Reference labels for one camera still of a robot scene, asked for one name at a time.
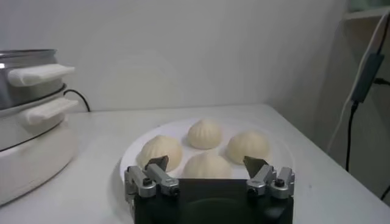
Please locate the round white plate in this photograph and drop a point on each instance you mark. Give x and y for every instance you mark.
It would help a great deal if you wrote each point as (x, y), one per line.
(172, 131)

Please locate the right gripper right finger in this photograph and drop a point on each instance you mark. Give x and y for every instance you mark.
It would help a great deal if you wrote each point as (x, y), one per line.
(262, 180)

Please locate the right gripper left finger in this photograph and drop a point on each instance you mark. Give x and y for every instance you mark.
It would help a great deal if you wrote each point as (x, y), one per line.
(158, 178)

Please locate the white steamed baozi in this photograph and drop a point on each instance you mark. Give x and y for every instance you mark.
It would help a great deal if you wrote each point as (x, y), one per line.
(248, 147)
(207, 167)
(160, 147)
(204, 134)

